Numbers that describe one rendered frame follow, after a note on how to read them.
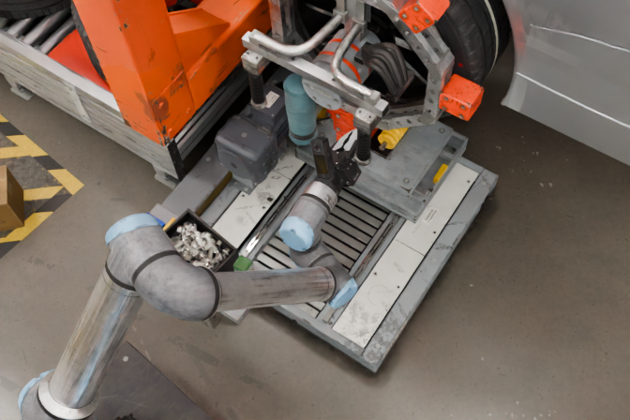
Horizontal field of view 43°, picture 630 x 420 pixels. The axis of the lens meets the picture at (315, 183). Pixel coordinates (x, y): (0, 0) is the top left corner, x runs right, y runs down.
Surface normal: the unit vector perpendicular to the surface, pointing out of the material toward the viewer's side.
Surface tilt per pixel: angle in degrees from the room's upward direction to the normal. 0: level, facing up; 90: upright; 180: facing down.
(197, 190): 0
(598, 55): 90
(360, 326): 0
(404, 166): 0
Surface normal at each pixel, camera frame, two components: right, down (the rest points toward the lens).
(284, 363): -0.04, -0.50
